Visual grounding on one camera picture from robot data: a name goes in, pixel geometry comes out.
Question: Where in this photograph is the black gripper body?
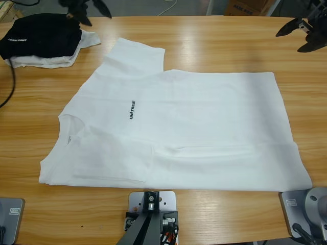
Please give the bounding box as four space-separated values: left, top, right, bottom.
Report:
58 0 89 19
298 3 327 48

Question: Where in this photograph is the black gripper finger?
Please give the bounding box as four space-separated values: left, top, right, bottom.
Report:
91 0 113 19
76 9 93 27
275 17 304 37
296 41 325 54

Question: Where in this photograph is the white t-shirt with black logo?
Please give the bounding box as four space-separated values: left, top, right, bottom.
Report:
38 37 314 192

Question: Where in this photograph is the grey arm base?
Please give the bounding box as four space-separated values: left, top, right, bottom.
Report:
279 187 327 239
0 198 26 245

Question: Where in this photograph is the black metal stand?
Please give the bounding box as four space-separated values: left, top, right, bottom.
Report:
306 0 327 13

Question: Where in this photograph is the folded black t-shirt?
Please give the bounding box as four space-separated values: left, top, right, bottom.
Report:
0 13 82 61

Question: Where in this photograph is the cardboard box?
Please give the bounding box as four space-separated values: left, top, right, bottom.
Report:
224 0 276 16

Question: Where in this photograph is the folded white t-shirt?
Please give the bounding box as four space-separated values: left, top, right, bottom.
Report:
4 29 102 69

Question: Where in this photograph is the wooden pallet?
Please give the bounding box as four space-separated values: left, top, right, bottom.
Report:
0 0 23 24

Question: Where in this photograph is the white metal post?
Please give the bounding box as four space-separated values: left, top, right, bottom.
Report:
205 0 218 15
267 0 284 16

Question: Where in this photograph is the white floor cable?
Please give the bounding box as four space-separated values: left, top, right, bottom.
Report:
157 0 179 16

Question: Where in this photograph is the thick black cable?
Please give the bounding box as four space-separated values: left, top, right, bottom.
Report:
0 57 16 109

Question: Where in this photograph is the orange cable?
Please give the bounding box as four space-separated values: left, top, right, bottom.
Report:
163 229 179 245

